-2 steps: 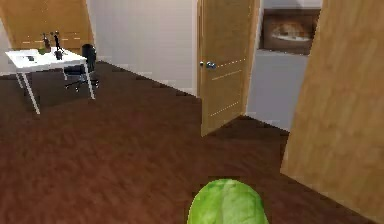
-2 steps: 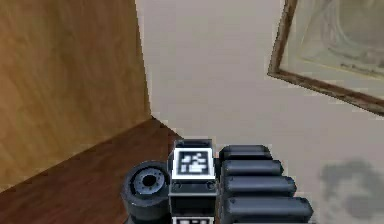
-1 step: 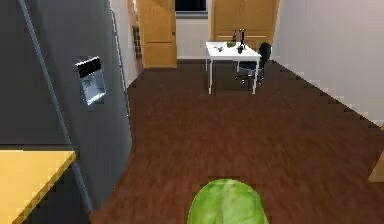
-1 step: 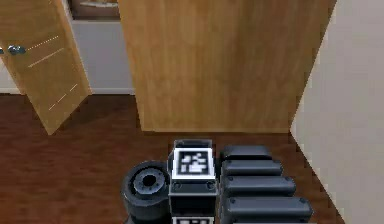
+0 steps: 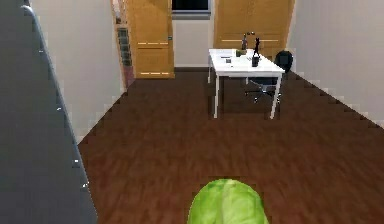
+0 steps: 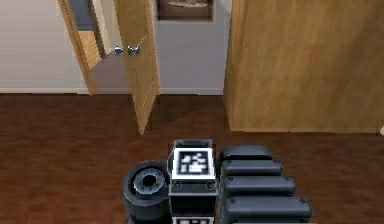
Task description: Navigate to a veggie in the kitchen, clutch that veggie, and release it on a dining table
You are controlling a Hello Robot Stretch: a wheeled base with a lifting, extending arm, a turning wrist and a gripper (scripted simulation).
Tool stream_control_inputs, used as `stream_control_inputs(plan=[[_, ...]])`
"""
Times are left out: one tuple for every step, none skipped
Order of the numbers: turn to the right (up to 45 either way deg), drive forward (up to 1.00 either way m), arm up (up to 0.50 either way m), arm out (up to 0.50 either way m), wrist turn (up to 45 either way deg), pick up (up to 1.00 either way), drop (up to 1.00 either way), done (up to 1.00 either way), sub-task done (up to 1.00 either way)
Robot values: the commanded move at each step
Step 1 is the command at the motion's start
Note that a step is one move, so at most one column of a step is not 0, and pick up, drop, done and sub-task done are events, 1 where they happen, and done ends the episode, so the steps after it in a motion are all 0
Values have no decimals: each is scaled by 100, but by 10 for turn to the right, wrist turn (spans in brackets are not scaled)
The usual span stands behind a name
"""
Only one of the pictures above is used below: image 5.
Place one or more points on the dark window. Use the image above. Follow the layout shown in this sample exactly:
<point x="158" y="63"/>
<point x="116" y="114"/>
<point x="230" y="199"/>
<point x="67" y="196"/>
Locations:
<point x="190" y="8"/>

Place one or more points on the green plant pot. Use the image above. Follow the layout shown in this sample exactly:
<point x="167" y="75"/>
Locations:
<point x="240" y="52"/>

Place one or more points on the green lettuce head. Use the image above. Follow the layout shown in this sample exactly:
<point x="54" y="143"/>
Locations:
<point x="226" y="203"/>

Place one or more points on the white table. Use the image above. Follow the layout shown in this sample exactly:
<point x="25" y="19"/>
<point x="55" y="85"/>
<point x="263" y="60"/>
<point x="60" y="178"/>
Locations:
<point x="243" y="66"/>

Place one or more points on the dark bottle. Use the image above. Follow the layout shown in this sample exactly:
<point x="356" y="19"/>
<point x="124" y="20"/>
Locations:
<point x="244" y="42"/>

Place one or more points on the small dark flat object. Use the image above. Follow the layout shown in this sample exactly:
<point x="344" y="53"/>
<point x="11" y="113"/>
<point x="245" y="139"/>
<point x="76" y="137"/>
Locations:
<point x="226" y="57"/>

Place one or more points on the black statuette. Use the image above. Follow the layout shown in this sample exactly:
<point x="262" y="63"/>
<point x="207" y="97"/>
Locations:
<point x="256" y="47"/>

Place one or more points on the tall wooden cupboard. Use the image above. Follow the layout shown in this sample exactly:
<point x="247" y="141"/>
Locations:
<point x="151" y="40"/>

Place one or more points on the black cup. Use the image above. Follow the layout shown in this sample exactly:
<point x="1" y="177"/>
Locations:
<point x="255" y="61"/>

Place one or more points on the grey fridge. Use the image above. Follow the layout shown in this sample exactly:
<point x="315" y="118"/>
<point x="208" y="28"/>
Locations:
<point x="30" y="133"/>

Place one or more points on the wide wooden wardrobe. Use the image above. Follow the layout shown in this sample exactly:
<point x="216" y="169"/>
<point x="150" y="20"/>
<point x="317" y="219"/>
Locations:
<point x="251" y="23"/>

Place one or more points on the black office chair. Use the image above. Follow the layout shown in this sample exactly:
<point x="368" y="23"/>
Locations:
<point x="280" y="66"/>

